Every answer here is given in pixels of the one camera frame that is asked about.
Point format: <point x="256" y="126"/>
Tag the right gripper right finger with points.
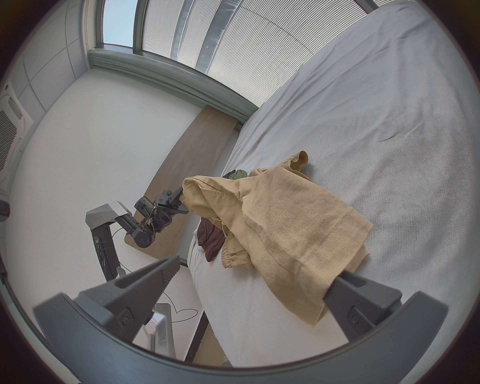
<point x="356" y="309"/>

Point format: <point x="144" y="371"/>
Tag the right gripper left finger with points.
<point x="144" y="302"/>

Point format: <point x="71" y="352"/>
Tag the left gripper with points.
<point x="163" y="212"/>

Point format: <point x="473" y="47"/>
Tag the tan shorts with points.
<point x="292" y="232"/>

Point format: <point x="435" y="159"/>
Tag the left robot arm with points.
<point x="107" y="213"/>

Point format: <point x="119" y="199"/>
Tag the bed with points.
<point x="375" y="131"/>

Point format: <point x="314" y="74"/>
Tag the brown shorts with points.
<point x="210" y="238"/>

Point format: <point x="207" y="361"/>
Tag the green garment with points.
<point x="240" y="174"/>

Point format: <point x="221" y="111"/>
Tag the blue-green curtain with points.
<point x="168" y="80"/>

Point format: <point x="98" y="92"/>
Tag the white ceiling air conditioner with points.
<point x="11" y="131"/>

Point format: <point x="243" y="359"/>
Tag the window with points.
<point x="225" y="37"/>

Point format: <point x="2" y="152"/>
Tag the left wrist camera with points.
<point x="144" y="205"/>

